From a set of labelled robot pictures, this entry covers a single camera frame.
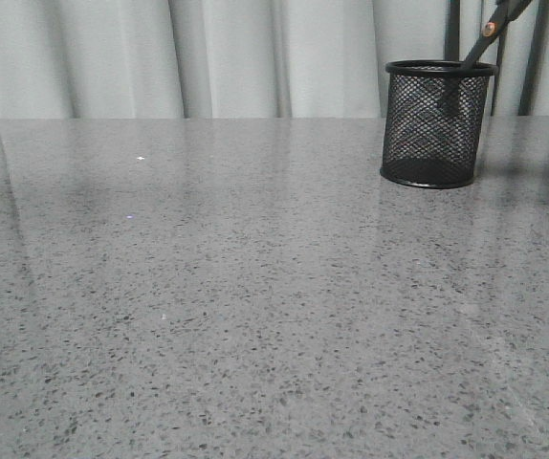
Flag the grey orange handled scissors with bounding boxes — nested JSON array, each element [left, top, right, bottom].
[[439, 0, 532, 118]]

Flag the black mesh pen bucket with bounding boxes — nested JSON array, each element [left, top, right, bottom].
[[380, 60, 498, 189]]

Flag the grey curtain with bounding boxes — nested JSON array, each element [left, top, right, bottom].
[[0, 0, 549, 120]]

